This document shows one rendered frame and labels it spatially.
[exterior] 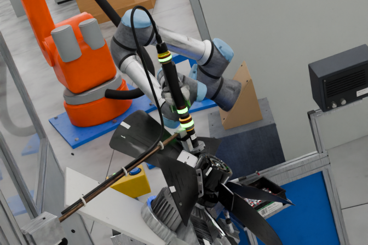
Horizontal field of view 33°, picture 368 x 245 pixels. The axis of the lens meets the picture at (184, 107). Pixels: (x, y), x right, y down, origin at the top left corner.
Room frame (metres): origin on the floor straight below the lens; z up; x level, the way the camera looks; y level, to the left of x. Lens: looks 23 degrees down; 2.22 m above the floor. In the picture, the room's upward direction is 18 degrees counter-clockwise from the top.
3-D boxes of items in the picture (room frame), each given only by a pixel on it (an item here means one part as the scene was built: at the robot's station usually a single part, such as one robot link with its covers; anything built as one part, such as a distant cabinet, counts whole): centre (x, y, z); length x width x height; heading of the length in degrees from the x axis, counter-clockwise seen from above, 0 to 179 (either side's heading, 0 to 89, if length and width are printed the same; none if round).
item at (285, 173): (2.28, -0.07, 0.82); 0.90 x 0.04 x 0.08; 93
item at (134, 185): (2.26, 0.32, 1.02); 0.16 x 0.10 x 0.11; 93
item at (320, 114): (2.31, -0.61, 1.04); 0.24 x 0.03 x 0.03; 93
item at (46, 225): (1.53, 0.50, 1.35); 0.10 x 0.07 x 0.08; 128
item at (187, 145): (1.91, 0.02, 1.31); 0.09 x 0.07 x 0.10; 128
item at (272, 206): (2.12, -0.15, 0.85); 0.22 x 0.17 x 0.07; 109
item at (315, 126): (2.31, -0.50, 0.96); 0.03 x 0.03 x 0.20; 3
